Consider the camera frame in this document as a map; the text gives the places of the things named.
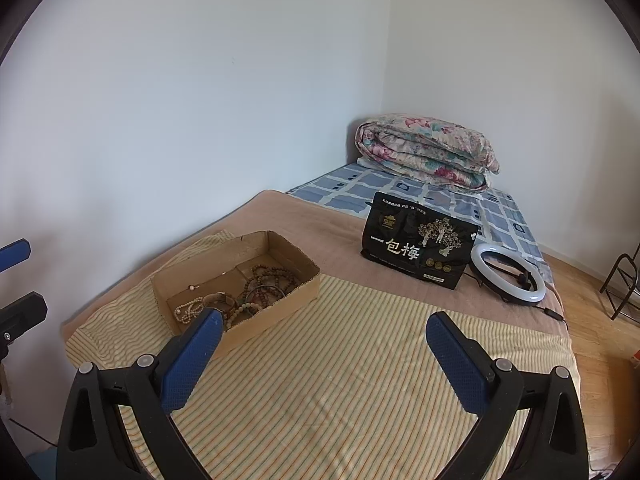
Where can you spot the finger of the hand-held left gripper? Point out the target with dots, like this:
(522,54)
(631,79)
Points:
(22,315)
(12,255)

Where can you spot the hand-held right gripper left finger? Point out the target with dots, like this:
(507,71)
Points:
(192,360)

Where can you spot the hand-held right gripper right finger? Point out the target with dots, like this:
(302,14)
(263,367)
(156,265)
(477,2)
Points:
(455,365)

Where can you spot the blue bangle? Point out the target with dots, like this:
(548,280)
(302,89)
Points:
(265,286)

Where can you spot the cardboard box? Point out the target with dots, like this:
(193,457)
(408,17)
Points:
(290,300)

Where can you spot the striped cloth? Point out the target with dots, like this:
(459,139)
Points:
(350,385)

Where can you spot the black snack bag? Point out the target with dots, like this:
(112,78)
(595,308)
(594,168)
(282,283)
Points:
(415,245)

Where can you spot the beige blanket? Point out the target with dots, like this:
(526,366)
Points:
(340,245)

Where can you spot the black metal rack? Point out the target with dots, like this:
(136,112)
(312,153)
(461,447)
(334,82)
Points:
(619,259)

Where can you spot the blue checked bed sheet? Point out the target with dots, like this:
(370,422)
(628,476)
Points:
(350,190)

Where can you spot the floral quilt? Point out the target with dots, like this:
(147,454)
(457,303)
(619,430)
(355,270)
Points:
(425,150)

